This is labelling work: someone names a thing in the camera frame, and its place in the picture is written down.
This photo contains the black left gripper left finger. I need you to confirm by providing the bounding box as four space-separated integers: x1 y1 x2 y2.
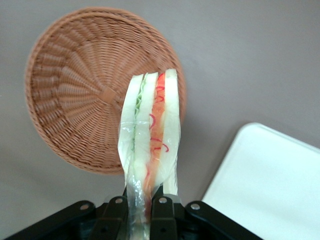
96 196 130 240

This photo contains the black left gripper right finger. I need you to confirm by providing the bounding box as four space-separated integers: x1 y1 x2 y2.
149 194 185 240

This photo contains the triangle sandwich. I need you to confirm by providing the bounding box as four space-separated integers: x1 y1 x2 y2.
116 68 182 240

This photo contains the cream rectangular tray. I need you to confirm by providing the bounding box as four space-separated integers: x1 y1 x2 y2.
201 122 320 240

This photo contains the round brown wicker basket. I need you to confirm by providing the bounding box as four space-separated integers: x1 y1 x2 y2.
24 7 187 176

